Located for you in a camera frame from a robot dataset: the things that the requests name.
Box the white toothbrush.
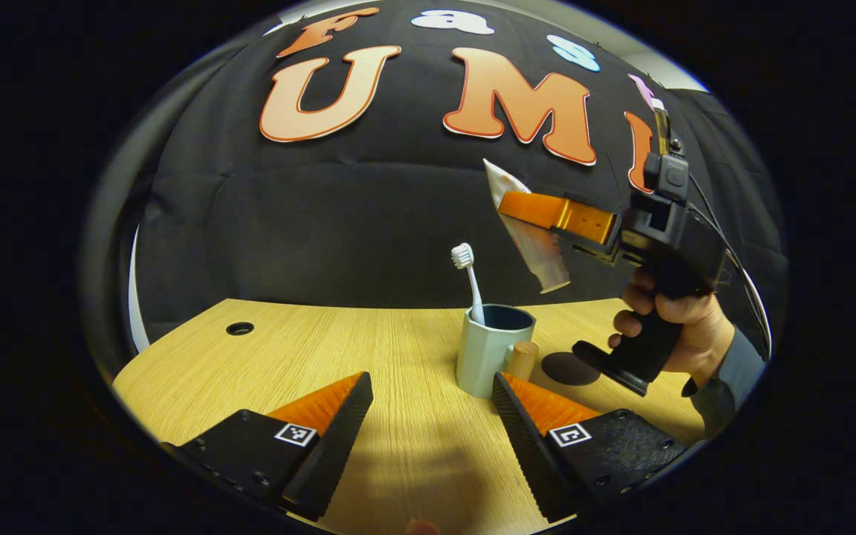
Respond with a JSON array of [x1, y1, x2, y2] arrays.
[[451, 243, 486, 325]]

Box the pale green cup wooden handle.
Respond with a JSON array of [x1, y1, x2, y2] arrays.
[[456, 304, 540, 400]]

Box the white toothpaste tube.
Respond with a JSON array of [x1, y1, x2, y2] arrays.
[[483, 158, 571, 294]]

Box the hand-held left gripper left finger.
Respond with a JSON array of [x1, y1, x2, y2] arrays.
[[160, 372, 374, 522]]

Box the black backdrop cloth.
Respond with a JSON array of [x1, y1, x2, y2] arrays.
[[79, 0, 789, 372]]

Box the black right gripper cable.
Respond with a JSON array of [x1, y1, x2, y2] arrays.
[[688, 175, 774, 363]]

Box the wooden desktop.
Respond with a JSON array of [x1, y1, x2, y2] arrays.
[[112, 297, 707, 535]]

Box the dark round coaster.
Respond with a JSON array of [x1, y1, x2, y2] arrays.
[[542, 351, 601, 386]]

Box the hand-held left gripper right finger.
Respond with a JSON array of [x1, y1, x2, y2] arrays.
[[491, 372, 689, 525]]

